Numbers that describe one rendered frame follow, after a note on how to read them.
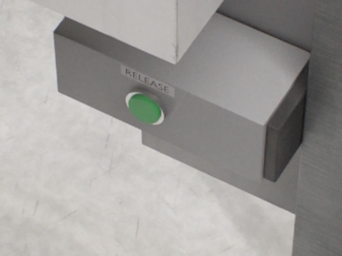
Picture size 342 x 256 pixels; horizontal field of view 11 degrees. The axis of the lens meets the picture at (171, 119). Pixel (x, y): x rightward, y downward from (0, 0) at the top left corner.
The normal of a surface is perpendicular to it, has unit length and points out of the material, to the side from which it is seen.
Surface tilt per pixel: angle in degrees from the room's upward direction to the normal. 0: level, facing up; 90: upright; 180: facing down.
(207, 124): 90
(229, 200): 0
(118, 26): 90
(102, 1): 90
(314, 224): 90
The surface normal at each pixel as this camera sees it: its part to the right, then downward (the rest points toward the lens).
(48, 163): 0.00, -0.61
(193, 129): -0.50, 0.69
